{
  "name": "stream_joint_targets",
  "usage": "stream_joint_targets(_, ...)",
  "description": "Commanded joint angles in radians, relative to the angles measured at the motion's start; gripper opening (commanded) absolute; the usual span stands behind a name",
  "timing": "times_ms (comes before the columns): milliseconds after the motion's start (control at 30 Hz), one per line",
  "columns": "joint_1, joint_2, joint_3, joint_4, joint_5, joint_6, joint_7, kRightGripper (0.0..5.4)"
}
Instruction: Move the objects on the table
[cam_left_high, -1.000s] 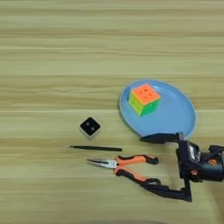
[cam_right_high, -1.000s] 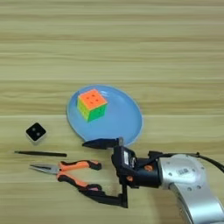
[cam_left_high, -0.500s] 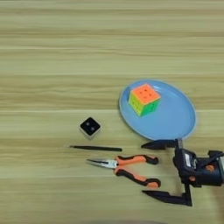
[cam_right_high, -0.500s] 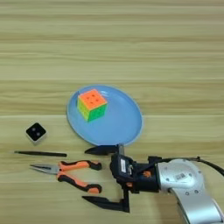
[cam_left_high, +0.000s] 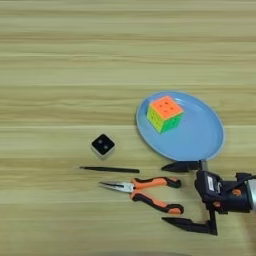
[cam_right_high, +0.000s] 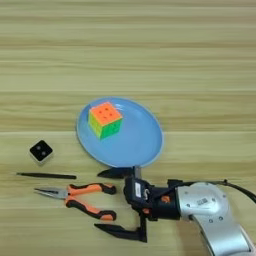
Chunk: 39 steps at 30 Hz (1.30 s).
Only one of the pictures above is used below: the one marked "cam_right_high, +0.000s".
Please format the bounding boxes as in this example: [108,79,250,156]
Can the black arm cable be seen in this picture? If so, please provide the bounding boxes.
[166,178,256,205]

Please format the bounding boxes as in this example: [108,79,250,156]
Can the blue round plate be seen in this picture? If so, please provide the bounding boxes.
[75,96,165,169]

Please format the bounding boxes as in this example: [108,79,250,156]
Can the orange black needle-nose pliers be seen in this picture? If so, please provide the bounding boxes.
[33,182,118,222]

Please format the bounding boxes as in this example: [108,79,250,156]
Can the colourful puzzle cube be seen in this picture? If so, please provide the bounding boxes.
[87,101,124,140]

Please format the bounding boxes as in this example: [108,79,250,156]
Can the small black box white label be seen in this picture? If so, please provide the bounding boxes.
[123,176,152,210]

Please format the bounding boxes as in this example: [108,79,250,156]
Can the small black white cube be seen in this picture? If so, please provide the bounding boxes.
[28,139,54,166]

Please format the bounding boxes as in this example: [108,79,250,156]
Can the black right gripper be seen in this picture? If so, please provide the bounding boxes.
[93,165,183,244]

